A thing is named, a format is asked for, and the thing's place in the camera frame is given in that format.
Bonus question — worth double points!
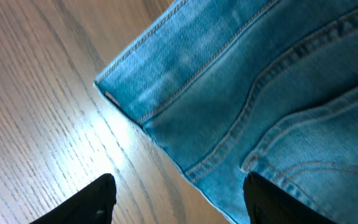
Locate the light blue denim jeans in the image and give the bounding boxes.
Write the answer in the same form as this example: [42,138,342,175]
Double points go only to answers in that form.
[94,0,358,223]

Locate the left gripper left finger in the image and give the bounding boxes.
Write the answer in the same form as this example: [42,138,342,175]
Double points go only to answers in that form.
[32,174,117,224]

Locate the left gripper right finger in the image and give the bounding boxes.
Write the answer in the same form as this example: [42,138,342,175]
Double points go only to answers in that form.
[243,172,334,224]

